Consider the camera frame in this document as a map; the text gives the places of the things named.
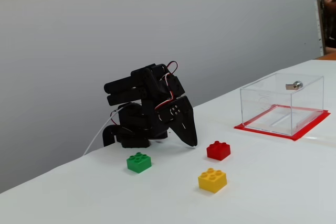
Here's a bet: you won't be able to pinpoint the metal box lock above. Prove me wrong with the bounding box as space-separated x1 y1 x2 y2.
285 80 303 91

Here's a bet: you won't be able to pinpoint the yellow lego brick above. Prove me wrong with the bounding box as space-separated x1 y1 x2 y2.
197 167 227 194

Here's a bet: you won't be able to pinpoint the green lego brick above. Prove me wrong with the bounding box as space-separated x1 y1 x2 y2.
126 152 152 174

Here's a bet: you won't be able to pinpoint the metal shelf upright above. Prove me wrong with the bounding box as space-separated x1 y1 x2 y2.
313 0 328 57

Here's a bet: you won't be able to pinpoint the red lego brick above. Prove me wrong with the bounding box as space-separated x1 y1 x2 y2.
206 141 232 162

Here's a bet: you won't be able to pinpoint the white cable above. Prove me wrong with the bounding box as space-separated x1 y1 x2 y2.
83 103 133 157

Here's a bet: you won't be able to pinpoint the red white black servo wires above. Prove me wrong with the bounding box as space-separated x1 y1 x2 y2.
154 61 180 111

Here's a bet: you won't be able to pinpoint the person in plaid shirt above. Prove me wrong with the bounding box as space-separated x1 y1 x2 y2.
320 0 336 56

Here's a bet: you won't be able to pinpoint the black table clamp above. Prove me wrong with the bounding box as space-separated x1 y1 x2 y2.
102 125 120 148

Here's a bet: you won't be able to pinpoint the brown wooden table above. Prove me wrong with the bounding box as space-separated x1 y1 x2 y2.
314 52 336 61

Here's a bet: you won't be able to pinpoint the transparent plastic box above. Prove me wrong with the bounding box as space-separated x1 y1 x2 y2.
240 73 324 137

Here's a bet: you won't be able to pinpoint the red tape frame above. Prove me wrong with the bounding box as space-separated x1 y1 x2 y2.
234 104 331 142

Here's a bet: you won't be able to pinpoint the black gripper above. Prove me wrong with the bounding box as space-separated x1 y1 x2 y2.
157 95 198 147

